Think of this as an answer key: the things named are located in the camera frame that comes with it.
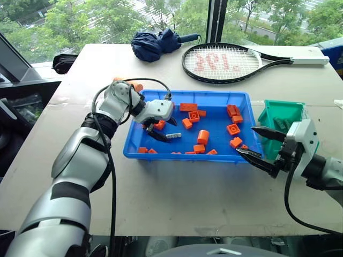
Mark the black window frame post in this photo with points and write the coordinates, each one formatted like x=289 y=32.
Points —
x=216 y=21

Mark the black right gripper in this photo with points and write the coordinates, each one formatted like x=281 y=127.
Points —
x=288 y=156

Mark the blue box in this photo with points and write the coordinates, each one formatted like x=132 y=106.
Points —
x=335 y=52

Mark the dark battery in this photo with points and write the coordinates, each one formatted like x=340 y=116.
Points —
x=288 y=124
x=279 y=122

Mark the orange object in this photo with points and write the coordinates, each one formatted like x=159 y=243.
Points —
x=138 y=86

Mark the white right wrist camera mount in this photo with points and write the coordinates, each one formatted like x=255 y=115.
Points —
x=304 y=139

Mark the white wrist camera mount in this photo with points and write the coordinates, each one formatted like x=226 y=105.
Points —
x=158 y=109
x=304 y=139

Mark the grey brick piece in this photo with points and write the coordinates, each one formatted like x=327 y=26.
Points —
x=173 y=136

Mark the navy blue folded umbrella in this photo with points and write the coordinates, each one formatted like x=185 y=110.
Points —
x=150 y=45

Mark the blue plastic bin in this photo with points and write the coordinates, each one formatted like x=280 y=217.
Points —
x=214 y=128

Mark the small white object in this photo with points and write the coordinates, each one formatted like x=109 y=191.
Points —
x=339 y=103

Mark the dark monitor panel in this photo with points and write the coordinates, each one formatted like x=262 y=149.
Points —
x=10 y=59

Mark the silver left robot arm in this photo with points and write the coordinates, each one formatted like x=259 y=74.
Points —
x=72 y=160

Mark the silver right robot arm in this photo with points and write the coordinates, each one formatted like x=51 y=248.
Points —
x=333 y=168

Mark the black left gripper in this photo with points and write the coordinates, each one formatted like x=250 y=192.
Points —
x=149 y=124

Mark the black bag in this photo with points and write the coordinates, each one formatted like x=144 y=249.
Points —
x=64 y=63

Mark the long orange toy brick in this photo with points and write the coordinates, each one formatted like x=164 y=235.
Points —
x=188 y=107

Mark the orange plastic cylinder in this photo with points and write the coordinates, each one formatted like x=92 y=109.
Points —
x=202 y=137

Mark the small orange toy brick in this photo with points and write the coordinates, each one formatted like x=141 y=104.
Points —
x=244 y=146
x=202 y=113

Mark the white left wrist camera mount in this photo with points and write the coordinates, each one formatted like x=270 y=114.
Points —
x=158 y=109

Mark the green plastic bin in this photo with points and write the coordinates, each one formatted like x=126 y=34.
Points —
x=284 y=109

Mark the black side cabinet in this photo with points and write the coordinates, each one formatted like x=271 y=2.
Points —
x=21 y=107

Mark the black white tennis racket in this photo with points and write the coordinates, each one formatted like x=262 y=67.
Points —
x=311 y=60

